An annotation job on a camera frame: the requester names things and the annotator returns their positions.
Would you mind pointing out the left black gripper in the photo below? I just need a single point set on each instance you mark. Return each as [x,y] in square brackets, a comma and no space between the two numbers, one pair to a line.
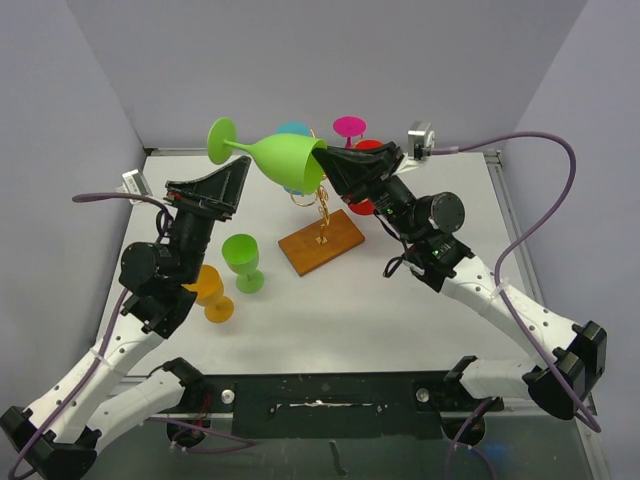
[219,190]

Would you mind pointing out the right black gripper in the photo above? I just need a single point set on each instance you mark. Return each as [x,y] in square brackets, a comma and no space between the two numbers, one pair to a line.
[352,172]

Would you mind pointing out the red wine glass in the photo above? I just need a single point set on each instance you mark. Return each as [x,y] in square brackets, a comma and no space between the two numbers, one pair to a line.
[365,207]

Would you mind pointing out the magenta wine glass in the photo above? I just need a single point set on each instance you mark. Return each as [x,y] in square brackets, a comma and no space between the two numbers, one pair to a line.
[349,127]

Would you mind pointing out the green wine glass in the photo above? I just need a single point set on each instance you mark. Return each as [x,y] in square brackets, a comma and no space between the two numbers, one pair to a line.
[241,254]
[286,159]

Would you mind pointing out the blue wine glass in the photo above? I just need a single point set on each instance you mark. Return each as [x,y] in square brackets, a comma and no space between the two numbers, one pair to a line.
[297,128]

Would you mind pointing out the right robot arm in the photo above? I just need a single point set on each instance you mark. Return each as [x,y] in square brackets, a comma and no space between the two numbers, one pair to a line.
[565,359]

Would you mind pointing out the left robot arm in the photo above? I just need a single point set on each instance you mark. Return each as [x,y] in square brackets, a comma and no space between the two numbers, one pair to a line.
[61,433]

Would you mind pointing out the wooden rack base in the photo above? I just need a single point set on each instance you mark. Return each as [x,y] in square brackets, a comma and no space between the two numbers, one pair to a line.
[317,244]

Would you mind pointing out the orange wine glass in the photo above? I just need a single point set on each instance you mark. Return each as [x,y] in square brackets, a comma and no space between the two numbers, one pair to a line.
[210,295]

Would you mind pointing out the gold wire glass rack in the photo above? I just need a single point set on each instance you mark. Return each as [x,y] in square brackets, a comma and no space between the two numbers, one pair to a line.
[320,200]

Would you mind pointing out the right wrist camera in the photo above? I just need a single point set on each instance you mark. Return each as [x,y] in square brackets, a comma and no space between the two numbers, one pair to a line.
[420,142]

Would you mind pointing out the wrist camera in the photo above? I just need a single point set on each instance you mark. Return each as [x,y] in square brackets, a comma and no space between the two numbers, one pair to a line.
[135,183]
[420,142]

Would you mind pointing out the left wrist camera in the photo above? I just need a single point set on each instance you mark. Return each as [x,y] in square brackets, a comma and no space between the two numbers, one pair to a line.
[135,183]

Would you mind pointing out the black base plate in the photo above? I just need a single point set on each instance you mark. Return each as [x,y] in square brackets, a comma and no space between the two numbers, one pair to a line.
[330,406]

